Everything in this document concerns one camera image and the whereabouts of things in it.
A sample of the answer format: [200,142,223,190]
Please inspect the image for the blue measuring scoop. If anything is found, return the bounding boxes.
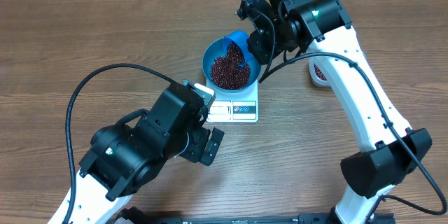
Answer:
[223,30,256,67]

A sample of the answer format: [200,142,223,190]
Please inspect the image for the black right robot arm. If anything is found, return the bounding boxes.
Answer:
[237,0,432,223]

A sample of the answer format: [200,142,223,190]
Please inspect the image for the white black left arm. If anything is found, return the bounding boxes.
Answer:
[50,83,224,223]

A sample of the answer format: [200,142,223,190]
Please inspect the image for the red beans in bowl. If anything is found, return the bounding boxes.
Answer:
[210,42,251,90]

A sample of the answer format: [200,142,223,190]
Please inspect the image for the blue bowl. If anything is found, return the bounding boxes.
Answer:
[202,38,261,92]

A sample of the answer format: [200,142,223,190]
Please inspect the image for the white kitchen scale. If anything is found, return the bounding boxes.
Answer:
[206,81,259,123]

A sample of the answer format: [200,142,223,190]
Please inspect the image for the clear plastic container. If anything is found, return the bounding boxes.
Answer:
[309,57,330,88]

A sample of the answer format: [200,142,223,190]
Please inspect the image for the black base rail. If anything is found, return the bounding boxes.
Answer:
[85,206,396,224]

